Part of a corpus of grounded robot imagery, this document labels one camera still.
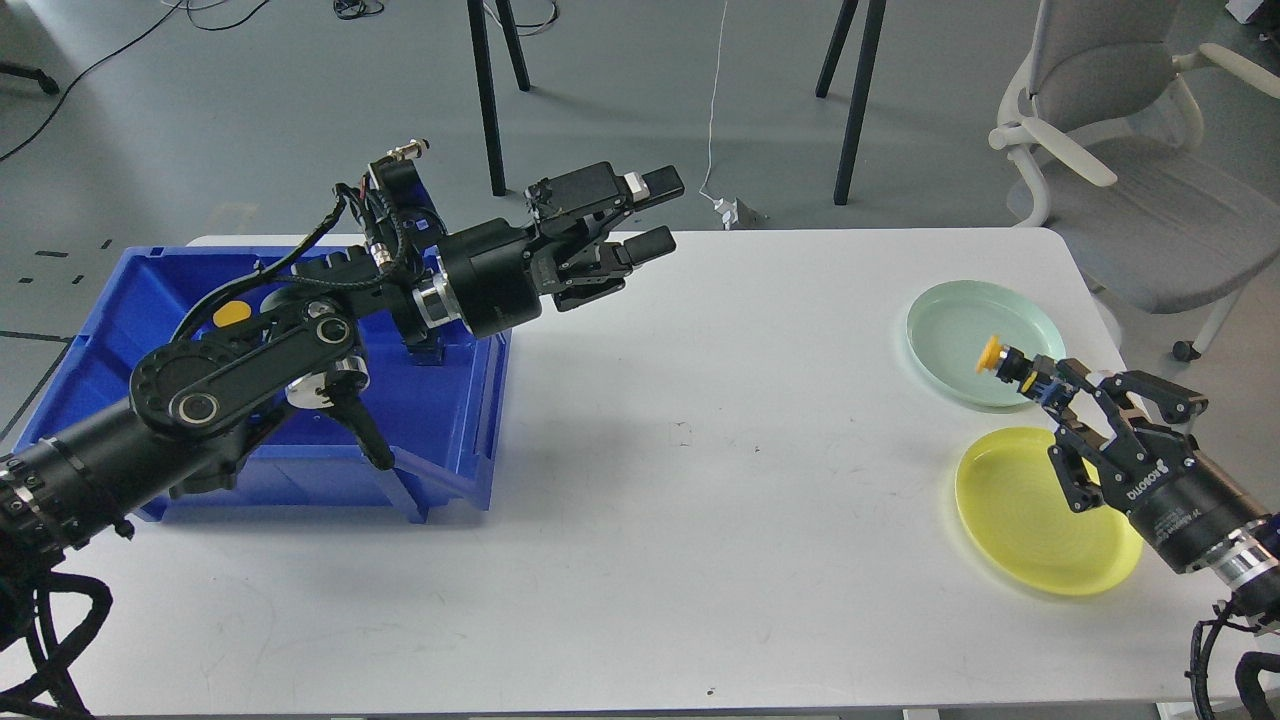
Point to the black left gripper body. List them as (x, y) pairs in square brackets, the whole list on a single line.
[(496, 274)]

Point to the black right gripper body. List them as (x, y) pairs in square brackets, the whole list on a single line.
[(1181, 504)]

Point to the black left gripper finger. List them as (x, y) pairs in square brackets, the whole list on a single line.
[(646, 190), (644, 247)]

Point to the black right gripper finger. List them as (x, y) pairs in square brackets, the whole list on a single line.
[(1057, 388), (1176, 404)]

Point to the yellow push button front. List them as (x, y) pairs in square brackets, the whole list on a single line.
[(1012, 362)]

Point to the yellow push button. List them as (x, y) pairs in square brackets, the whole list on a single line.
[(232, 312), (1012, 362)]

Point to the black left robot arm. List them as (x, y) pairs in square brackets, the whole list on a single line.
[(282, 338)]

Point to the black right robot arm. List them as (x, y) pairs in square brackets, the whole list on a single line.
[(1250, 604)]

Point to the green push button rear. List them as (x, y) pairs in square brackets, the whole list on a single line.
[(423, 343)]

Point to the yellow plate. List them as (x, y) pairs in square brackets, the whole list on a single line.
[(1010, 505)]

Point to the pale green plate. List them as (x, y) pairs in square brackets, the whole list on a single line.
[(948, 326)]

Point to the yellow push button rear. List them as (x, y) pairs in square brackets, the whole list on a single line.
[(232, 312)]

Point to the grey office chair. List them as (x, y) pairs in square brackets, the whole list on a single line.
[(1103, 128)]

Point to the black stand legs right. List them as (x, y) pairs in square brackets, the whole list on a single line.
[(868, 51)]

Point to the blue plastic storage bin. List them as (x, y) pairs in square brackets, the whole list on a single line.
[(441, 421)]

